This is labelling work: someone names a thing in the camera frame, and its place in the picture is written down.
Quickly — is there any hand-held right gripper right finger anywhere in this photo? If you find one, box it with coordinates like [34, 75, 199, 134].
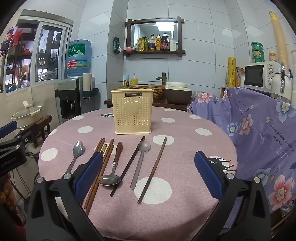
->
[185, 151, 272, 241]

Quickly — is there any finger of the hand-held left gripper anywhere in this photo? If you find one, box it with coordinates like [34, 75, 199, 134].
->
[0, 124, 39, 151]
[0, 121, 18, 138]

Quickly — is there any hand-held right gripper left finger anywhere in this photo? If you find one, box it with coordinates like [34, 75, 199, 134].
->
[25, 152, 107, 241]

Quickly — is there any brown wooden chopstick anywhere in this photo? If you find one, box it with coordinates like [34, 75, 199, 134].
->
[97, 138, 106, 154]
[84, 139, 114, 209]
[85, 144, 115, 216]
[93, 138, 103, 154]
[137, 137, 167, 204]

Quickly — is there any wood-handled steel spoon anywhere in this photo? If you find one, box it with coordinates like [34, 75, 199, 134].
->
[98, 142, 123, 186]

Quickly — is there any thin dark chopstick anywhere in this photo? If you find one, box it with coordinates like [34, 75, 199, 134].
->
[110, 136, 146, 197]

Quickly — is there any grey plastic spoon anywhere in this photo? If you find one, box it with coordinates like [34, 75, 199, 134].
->
[130, 141, 151, 190]

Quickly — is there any cream plastic utensil holder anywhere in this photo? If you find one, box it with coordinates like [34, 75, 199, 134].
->
[110, 89, 154, 135]

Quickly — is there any cream pot with lid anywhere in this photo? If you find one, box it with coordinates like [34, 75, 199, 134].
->
[11, 101, 44, 128]

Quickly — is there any small wooden stool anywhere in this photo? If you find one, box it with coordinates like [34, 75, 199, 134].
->
[30, 115, 53, 147]

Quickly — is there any pink polka dot tablecloth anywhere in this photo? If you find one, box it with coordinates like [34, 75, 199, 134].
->
[38, 107, 238, 240]

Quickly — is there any grey water dispenser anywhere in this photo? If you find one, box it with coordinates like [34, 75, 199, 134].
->
[55, 77, 96, 119]

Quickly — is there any purple floral cloth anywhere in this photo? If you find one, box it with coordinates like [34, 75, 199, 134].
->
[190, 87, 296, 230]

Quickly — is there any dark wooden vanity counter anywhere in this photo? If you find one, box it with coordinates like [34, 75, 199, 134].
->
[104, 97, 189, 112]

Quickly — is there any white paper cup tube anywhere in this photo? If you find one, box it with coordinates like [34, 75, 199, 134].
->
[83, 73, 93, 98]

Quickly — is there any brown and white rice cooker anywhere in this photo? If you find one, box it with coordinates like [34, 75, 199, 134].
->
[165, 82, 193, 105]

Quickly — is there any white framed window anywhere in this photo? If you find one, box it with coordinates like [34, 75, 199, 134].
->
[5, 10, 75, 93]

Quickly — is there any blue water jug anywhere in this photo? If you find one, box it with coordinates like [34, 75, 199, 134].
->
[65, 39, 92, 78]

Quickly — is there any woven wash basin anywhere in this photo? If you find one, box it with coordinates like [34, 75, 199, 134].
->
[128, 84, 166, 101]

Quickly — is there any bronze faucet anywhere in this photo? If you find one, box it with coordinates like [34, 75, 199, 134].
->
[156, 72, 167, 85]

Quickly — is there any white microwave oven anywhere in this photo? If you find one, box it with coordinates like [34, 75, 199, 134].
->
[244, 61, 281, 91]

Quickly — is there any green hanging packet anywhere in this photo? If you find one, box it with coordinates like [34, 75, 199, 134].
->
[113, 37, 122, 54]

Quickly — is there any dark soy sauce bottle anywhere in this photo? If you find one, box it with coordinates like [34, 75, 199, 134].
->
[161, 32, 170, 51]

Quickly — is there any dark wooden framed mirror shelf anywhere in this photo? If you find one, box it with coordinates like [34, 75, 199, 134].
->
[123, 17, 186, 57]

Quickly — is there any stack of yellow paper cups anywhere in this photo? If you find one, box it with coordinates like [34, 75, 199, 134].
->
[268, 10, 289, 70]

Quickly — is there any white appliance with chrome handle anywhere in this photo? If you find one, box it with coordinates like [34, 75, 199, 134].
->
[270, 62, 296, 101]

